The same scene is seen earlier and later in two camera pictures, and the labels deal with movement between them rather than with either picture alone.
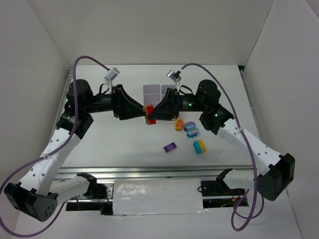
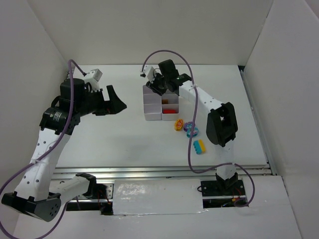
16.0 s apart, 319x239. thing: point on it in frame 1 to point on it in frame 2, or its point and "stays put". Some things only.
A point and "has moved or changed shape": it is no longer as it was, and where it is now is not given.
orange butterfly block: x=178 y=124 stays put
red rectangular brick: x=150 y=107 has moved or changed shape
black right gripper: x=174 y=104 to x=156 y=84
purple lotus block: x=188 y=125 stays put
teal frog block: x=192 y=132 stays put
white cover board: x=157 y=196 stays put
